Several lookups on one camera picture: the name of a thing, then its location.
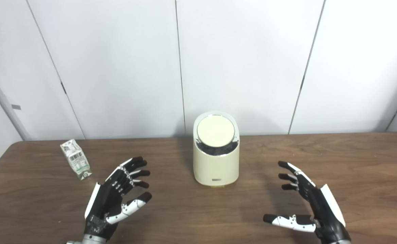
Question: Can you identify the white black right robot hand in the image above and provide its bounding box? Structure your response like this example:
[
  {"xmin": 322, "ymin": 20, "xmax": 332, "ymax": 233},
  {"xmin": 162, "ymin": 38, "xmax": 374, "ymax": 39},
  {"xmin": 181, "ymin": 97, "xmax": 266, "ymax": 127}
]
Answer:
[{"xmin": 263, "ymin": 161, "xmax": 352, "ymax": 244}]

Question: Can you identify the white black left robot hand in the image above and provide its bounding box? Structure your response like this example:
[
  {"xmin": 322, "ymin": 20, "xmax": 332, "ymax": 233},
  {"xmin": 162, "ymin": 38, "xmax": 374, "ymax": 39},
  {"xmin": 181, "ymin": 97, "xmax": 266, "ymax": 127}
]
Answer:
[{"xmin": 84, "ymin": 157, "xmax": 152, "ymax": 239}]

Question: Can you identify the green white milk carton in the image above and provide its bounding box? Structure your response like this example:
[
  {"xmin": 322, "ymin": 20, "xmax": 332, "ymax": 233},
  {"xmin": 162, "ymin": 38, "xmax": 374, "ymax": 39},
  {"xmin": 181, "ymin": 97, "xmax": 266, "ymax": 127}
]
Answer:
[{"xmin": 60, "ymin": 139, "xmax": 92, "ymax": 180}]

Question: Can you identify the cream-colored desktop bin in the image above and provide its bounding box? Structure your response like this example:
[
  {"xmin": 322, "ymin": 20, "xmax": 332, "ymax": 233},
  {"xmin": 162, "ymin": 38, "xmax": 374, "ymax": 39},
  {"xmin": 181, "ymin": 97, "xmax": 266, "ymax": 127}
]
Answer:
[{"xmin": 193, "ymin": 111, "xmax": 240, "ymax": 187}]

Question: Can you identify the cream round bin lid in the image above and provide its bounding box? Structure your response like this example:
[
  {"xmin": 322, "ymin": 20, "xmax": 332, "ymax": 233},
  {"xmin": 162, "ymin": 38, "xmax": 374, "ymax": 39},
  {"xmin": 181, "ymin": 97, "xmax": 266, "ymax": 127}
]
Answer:
[{"xmin": 197, "ymin": 115, "xmax": 235, "ymax": 147}]

